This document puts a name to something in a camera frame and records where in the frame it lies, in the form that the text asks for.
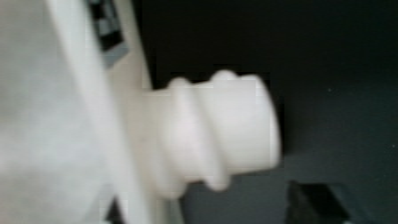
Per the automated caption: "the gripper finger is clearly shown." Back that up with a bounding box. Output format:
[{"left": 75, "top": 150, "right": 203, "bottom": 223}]
[{"left": 286, "top": 181, "right": 368, "bottom": 224}]

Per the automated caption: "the white cabinet body box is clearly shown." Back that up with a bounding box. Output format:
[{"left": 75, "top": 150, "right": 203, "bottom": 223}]
[{"left": 0, "top": 0, "right": 281, "bottom": 224}]

